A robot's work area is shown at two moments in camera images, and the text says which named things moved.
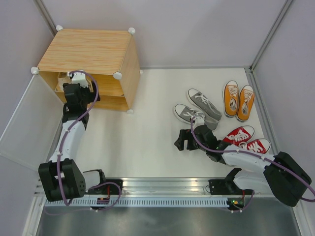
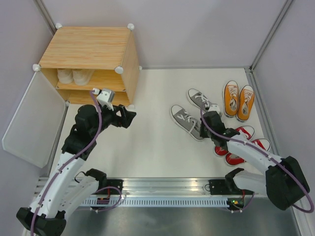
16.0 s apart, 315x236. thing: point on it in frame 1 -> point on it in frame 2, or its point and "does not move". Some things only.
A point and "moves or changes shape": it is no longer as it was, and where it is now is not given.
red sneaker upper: (241, 134) does not move
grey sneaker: (200, 101) does not move
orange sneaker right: (246, 99) does not move
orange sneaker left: (231, 97) does not move
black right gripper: (184, 133) -> (202, 133)
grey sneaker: (184, 113) moves or changes shape
